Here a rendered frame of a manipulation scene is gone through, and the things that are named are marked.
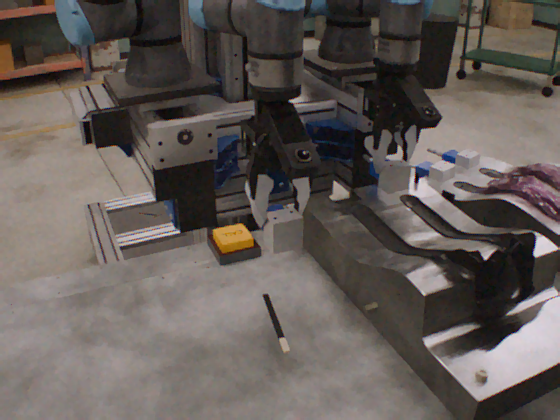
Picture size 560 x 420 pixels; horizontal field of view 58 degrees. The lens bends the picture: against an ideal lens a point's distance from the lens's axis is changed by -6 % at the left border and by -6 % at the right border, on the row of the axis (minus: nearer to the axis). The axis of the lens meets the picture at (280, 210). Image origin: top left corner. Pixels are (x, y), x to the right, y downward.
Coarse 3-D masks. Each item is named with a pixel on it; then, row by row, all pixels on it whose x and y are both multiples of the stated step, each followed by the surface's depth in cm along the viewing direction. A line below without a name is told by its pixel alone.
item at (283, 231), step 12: (276, 216) 80; (288, 216) 80; (300, 216) 80; (264, 228) 82; (276, 228) 79; (288, 228) 80; (300, 228) 81; (264, 240) 83; (276, 240) 80; (288, 240) 81; (300, 240) 82; (276, 252) 81
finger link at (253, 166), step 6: (252, 156) 75; (258, 156) 75; (252, 162) 75; (258, 162) 75; (246, 168) 76; (252, 168) 75; (258, 168) 76; (264, 168) 76; (246, 174) 77; (252, 174) 76; (252, 180) 76; (252, 186) 76; (252, 192) 77; (252, 198) 77
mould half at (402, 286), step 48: (384, 192) 102; (432, 192) 102; (336, 240) 89; (432, 240) 88; (384, 288) 77; (432, 288) 69; (384, 336) 80; (432, 336) 71; (480, 336) 71; (528, 336) 71; (432, 384) 70; (480, 384) 64; (528, 384) 65
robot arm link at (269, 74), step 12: (252, 60) 70; (264, 60) 69; (276, 60) 68; (288, 60) 69; (300, 60) 70; (252, 72) 71; (264, 72) 69; (276, 72) 69; (288, 72) 69; (300, 72) 71; (252, 84) 72; (264, 84) 70; (276, 84) 70; (288, 84) 70
